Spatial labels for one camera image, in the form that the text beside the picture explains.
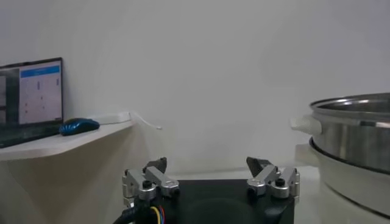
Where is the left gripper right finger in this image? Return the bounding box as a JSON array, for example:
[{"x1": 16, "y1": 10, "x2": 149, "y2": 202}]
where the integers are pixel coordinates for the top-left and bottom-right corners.
[{"x1": 246, "y1": 156, "x2": 301, "y2": 200}]

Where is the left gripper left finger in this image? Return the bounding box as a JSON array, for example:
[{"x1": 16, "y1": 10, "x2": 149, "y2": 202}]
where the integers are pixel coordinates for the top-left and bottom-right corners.
[{"x1": 121, "y1": 156, "x2": 181, "y2": 202}]

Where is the stainless steel steamer basket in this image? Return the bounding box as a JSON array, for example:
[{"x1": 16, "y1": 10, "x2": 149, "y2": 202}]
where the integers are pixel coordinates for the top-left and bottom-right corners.
[{"x1": 291, "y1": 93, "x2": 390, "y2": 176}]

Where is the white electric cooker base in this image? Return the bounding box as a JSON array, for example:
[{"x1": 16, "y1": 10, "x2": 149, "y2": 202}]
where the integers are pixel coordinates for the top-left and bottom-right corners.
[{"x1": 294, "y1": 138, "x2": 390, "y2": 219}]

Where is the blue computer mouse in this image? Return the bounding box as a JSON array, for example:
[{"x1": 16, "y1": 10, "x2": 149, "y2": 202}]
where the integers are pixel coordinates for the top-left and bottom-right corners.
[{"x1": 59, "y1": 117, "x2": 101, "y2": 136}]

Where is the white side table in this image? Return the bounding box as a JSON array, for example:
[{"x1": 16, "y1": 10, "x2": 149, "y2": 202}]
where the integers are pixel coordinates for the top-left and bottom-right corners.
[{"x1": 0, "y1": 119, "x2": 137, "y2": 162}]

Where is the black laptop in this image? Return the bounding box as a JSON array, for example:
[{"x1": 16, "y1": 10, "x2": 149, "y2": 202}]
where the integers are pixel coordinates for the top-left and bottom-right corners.
[{"x1": 0, "y1": 57, "x2": 64, "y2": 149}]

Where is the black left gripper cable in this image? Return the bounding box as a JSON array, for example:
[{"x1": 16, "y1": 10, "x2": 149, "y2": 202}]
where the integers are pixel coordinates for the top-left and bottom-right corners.
[{"x1": 112, "y1": 197, "x2": 167, "y2": 224}]

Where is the white cable stub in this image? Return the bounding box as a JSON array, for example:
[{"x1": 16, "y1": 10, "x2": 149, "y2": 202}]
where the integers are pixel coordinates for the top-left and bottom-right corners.
[{"x1": 129, "y1": 111, "x2": 163, "y2": 131}]

